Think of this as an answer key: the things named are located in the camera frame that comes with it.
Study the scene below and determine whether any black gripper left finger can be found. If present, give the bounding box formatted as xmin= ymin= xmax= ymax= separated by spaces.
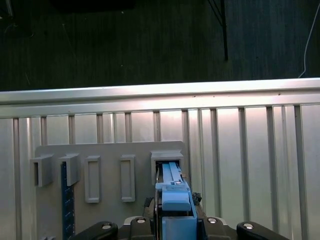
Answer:
xmin=74 ymin=196 xmax=156 ymax=240

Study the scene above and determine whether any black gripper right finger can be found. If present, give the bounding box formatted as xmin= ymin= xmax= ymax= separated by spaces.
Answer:
xmin=191 ymin=192 xmax=288 ymax=240

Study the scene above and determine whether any hard disk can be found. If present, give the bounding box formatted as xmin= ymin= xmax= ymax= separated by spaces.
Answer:
xmin=154 ymin=161 xmax=204 ymax=240

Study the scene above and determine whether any grey parts rack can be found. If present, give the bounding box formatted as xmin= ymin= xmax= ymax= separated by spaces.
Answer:
xmin=29 ymin=141 xmax=191 ymax=240

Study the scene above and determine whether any blue RAM stick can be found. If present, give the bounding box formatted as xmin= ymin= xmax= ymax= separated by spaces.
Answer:
xmin=61 ymin=162 xmax=76 ymax=240

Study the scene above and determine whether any white floor cable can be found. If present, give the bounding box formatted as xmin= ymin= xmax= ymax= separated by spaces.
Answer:
xmin=297 ymin=0 xmax=320 ymax=79

